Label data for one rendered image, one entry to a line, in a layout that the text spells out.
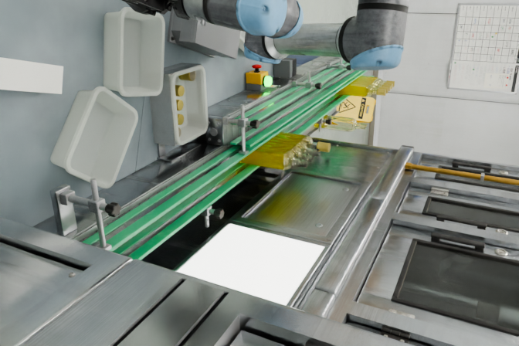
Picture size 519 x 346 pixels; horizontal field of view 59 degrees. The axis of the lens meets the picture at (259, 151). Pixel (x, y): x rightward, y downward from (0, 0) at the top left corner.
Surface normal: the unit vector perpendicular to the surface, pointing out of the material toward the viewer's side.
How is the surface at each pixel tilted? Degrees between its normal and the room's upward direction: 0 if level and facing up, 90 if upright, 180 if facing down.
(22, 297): 90
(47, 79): 0
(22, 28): 0
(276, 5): 9
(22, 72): 0
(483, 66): 90
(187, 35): 90
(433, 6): 90
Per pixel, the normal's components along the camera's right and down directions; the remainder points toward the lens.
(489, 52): -0.45, 0.32
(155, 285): -0.02, -0.93
